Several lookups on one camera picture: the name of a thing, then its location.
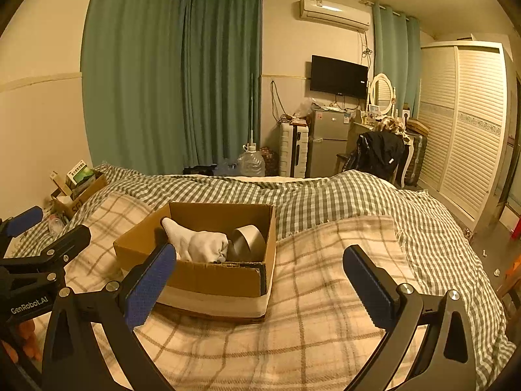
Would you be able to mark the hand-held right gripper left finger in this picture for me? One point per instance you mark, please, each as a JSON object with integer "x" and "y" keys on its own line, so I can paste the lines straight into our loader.
{"x": 151, "y": 287}

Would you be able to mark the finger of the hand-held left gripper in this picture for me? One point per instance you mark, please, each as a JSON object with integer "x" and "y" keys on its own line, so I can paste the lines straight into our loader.
{"x": 61, "y": 244}
{"x": 24, "y": 220}

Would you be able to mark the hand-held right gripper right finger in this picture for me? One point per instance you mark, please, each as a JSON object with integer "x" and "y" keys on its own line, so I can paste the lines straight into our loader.
{"x": 366, "y": 289}

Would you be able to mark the white sock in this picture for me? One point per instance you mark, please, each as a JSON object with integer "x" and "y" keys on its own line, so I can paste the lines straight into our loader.
{"x": 195, "y": 244}

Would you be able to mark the grey tape roll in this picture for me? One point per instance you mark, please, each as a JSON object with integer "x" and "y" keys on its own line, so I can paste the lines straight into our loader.
{"x": 248, "y": 244}

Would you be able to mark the person's left hand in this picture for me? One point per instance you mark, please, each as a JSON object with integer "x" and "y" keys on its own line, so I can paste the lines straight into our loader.
{"x": 30, "y": 340}

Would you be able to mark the clear plastic bag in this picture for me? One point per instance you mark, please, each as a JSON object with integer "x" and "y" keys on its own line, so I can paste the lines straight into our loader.
{"x": 56, "y": 226}

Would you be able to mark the small cardboard box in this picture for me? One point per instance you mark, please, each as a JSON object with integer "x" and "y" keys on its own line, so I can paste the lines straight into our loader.
{"x": 77, "y": 201}

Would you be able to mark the beige plaid blanket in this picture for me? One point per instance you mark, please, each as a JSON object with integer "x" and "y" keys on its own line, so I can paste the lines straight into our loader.
{"x": 317, "y": 293}

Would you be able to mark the green and white carton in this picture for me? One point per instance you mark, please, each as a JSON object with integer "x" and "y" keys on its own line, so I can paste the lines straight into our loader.
{"x": 81, "y": 173}

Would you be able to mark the black jacket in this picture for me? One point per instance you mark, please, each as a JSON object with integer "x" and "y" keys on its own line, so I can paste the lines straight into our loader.
{"x": 380, "y": 150}

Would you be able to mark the dark suitcase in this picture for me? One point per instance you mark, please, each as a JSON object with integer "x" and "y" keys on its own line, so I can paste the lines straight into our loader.
{"x": 416, "y": 159}

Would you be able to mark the silver small fridge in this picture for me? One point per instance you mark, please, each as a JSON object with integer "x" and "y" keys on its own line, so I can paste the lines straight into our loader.
{"x": 327, "y": 146}

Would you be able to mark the white suitcase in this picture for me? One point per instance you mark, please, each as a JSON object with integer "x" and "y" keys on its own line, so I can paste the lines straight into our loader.
{"x": 293, "y": 152}

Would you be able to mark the large clear water bottle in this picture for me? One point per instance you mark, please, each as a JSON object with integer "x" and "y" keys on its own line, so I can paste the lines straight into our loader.
{"x": 251, "y": 163}

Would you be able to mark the patterned dark bag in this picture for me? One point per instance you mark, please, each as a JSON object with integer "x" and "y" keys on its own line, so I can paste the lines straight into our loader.
{"x": 269, "y": 162}

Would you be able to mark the chair with black jacket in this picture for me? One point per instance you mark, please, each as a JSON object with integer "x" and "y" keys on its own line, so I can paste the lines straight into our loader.
{"x": 358, "y": 128}

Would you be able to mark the floral cloth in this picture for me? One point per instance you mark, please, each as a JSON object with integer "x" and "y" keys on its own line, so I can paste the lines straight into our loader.
{"x": 391, "y": 125}

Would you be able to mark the wide green curtain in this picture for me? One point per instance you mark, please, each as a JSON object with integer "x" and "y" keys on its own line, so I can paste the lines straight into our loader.
{"x": 130, "y": 73}

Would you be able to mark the white louvred wardrobe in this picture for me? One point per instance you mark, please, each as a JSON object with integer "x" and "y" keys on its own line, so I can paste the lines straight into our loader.
{"x": 468, "y": 130}

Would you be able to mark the crumpled plastic bag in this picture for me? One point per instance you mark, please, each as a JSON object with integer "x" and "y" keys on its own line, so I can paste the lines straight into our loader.
{"x": 304, "y": 108}

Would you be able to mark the oval white mirror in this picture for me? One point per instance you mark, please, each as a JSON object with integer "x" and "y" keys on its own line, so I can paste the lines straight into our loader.
{"x": 381, "y": 91}

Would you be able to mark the white mop pole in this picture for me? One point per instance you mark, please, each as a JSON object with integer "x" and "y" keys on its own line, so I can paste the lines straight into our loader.
{"x": 252, "y": 110}

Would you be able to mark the green pleated curtain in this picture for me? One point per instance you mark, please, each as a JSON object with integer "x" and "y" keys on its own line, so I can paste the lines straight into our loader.
{"x": 224, "y": 77}

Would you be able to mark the narrow green curtain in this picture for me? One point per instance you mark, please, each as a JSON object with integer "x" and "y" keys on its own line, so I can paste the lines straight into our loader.
{"x": 395, "y": 57}

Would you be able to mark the white air conditioner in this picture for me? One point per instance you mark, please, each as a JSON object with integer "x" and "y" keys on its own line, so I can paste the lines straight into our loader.
{"x": 336, "y": 11}

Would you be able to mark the black wall television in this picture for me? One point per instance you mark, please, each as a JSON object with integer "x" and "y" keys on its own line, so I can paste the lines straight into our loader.
{"x": 338, "y": 76}

